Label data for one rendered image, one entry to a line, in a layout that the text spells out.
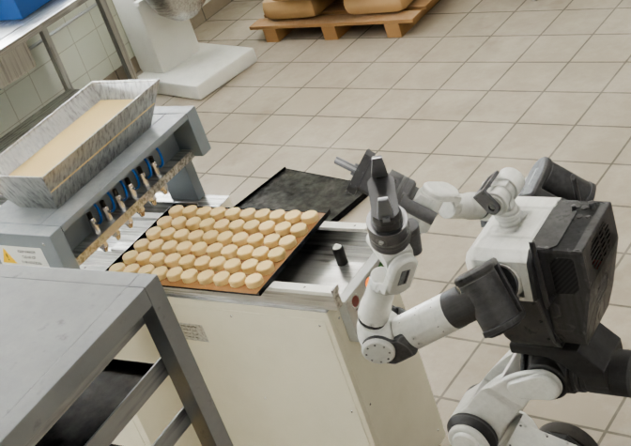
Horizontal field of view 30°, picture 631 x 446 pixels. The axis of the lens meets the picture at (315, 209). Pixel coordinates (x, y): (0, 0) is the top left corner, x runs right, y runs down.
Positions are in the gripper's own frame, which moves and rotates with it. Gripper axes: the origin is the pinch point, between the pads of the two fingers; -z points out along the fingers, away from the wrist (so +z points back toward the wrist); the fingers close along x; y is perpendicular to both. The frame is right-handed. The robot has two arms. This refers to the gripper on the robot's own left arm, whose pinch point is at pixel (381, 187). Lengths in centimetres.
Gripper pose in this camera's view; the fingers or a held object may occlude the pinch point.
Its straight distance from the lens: 236.6
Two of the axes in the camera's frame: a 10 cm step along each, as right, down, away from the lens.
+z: 1.5, 6.0, 7.9
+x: -0.8, -7.9, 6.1
